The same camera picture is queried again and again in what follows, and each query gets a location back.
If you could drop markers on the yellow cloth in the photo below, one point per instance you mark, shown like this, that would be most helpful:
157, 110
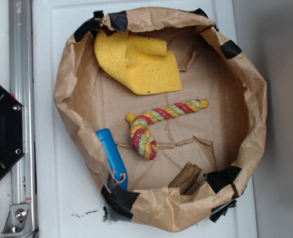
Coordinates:
142, 64

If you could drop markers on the brown paper bag bin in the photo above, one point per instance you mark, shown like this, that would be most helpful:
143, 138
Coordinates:
226, 139

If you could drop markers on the brown wooden block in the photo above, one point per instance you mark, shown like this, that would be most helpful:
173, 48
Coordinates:
186, 178

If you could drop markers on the multicolour rope toy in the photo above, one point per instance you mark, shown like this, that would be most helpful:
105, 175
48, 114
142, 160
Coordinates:
141, 137

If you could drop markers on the blue plastic handle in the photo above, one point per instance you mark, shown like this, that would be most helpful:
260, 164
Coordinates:
114, 158

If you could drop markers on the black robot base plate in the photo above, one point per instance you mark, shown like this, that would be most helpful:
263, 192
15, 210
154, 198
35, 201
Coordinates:
11, 132

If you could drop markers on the aluminium extrusion rail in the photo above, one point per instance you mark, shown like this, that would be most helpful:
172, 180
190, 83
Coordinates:
23, 174

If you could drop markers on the metal corner bracket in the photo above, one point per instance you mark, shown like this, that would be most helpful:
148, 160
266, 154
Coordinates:
19, 221

